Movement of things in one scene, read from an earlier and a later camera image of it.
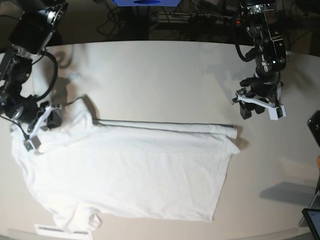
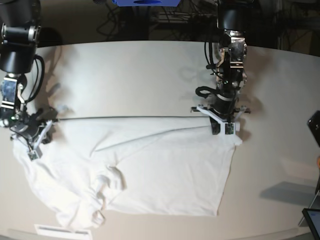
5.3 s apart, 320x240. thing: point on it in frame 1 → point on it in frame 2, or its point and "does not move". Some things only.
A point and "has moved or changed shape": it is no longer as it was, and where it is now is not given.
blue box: [146, 3] does not move
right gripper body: [246, 107] → [216, 116]
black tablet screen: [312, 215] does not move
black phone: [313, 123] does not move
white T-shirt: [125, 170] has moved or changed shape
